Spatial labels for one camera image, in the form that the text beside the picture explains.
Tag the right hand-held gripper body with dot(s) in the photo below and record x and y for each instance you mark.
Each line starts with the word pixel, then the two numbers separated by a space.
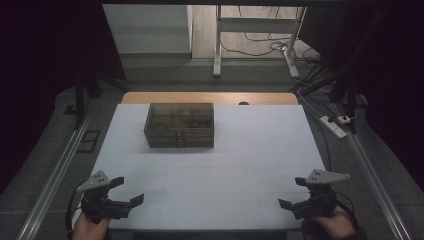
pixel 316 203

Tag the person's right hand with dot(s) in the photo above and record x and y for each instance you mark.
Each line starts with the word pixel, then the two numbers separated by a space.
pixel 335 225

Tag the white cabinet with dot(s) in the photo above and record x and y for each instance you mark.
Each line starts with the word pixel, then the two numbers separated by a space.
pixel 150 30

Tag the person's left hand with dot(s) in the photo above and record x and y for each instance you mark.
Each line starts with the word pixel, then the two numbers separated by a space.
pixel 88 230

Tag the white power strip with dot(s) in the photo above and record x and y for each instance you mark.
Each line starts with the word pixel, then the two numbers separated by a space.
pixel 333 127

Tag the aluminium rail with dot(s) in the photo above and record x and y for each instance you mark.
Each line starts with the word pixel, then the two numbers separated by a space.
pixel 56 173
pixel 376 186

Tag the white table cover sheet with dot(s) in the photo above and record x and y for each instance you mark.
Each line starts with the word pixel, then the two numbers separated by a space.
pixel 253 150

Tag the black square floor plate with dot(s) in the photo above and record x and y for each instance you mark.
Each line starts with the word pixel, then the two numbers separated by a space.
pixel 88 141

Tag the transparent brown drawer box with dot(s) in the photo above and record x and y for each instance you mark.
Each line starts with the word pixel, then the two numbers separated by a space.
pixel 180 116

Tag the white metal desk frame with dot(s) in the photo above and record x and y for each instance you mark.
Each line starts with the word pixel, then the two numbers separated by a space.
pixel 217 50

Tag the black tripod stand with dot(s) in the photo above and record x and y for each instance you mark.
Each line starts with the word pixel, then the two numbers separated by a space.
pixel 350 93
pixel 80 100

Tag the wooden table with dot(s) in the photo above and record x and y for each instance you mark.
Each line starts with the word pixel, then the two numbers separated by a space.
pixel 206 98

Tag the transparent brown drawer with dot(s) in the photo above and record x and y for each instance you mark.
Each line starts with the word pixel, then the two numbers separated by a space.
pixel 160 145

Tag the white plug adapter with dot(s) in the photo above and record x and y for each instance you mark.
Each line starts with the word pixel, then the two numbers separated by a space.
pixel 346 119

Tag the black curtain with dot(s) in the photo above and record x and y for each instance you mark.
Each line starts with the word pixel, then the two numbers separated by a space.
pixel 40 66
pixel 393 83

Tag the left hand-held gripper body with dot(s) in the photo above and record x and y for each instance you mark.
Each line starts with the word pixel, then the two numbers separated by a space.
pixel 100 205

